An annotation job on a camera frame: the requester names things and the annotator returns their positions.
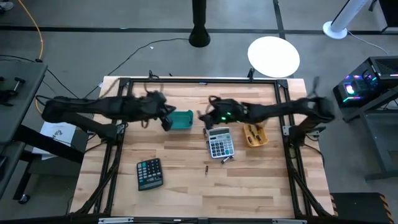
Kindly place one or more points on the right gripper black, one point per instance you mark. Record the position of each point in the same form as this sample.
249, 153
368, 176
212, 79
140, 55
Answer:
213, 115

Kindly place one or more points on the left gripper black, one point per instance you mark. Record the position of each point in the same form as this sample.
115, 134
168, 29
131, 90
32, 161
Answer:
157, 105

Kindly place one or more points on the silver desk calculator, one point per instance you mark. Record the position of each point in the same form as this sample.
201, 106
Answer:
220, 146

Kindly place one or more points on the black AA battery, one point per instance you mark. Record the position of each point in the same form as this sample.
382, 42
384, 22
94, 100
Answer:
251, 129
259, 137

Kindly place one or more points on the black desk calculator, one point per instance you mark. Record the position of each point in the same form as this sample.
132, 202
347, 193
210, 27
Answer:
149, 172

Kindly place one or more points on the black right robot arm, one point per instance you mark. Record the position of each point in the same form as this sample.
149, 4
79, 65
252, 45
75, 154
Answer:
280, 109

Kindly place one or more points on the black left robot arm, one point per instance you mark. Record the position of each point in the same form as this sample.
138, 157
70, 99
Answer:
93, 107

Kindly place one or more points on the green plastic bin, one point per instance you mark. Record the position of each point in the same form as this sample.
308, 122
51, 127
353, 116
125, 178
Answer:
183, 123

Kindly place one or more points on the yellow plastic bin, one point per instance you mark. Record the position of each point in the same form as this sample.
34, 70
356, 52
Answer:
248, 142

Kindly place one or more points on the black pole with base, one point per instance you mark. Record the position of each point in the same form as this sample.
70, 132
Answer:
199, 31

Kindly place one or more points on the white round disc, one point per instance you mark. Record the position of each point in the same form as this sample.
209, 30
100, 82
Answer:
273, 56

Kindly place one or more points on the white paper sheet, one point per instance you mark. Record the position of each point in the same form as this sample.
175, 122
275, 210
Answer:
59, 132

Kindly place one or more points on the grey side table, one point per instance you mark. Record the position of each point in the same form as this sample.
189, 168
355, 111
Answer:
18, 93

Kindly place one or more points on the black clamp tool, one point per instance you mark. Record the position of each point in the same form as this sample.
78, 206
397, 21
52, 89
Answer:
9, 91

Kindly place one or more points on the computer case with RGB lights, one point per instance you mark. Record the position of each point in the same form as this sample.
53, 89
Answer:
367, 81

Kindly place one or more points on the black equipment stand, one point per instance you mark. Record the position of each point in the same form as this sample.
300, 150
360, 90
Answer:
379, 137

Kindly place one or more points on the black box with striped edge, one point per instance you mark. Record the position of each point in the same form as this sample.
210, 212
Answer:
360, 207

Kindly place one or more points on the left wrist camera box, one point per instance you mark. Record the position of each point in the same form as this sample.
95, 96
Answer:
167, 123

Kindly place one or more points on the black frame clamp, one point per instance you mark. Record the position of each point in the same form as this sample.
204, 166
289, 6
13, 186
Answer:
151, 74
250, 73

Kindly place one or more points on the black aluminium table frame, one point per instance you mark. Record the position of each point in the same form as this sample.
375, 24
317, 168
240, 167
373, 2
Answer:
202, 81

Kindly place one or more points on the silver metal bracket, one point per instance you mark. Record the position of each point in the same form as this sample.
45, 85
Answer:
115, 220
289, 221

